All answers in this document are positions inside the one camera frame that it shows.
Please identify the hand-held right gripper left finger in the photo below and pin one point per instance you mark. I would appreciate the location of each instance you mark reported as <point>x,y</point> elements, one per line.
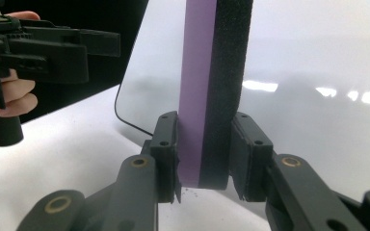
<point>160,160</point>

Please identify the purple and black whiteboard eraser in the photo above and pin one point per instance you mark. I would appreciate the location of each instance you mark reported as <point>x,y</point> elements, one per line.
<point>218,96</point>

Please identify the white whiteboard with red scribble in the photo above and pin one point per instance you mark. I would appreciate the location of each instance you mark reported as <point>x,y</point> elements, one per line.
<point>302,57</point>

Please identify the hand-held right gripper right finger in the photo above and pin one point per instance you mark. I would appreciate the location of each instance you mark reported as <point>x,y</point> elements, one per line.
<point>257,160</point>

